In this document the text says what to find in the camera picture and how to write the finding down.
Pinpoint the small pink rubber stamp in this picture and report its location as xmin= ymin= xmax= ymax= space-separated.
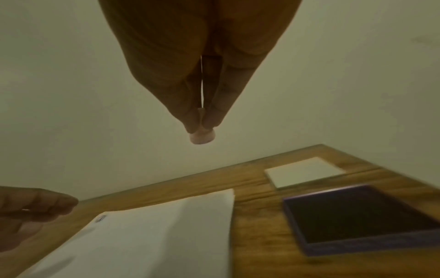
xmin=189 ymin=108 xmax=216 ymax=145

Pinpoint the purple ink pad box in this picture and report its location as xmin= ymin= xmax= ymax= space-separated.
xmin=282 ymin=185 xmax=440 ymax=257

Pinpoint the person's left hand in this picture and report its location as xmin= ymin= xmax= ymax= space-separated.
xmin=0 ymin=185 xmax=80 ymax=253

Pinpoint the person's right hand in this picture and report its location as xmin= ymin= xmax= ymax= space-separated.
xmin=98 ymin=0 xmax=303 ymax=134

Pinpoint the white paper sheet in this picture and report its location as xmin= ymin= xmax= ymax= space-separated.
xmin=15 ymin=188 xmax=236 ymax=278

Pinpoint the white square notepad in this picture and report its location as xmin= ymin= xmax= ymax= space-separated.
xmin=264 ymin=157 xmax=347 ymax=190

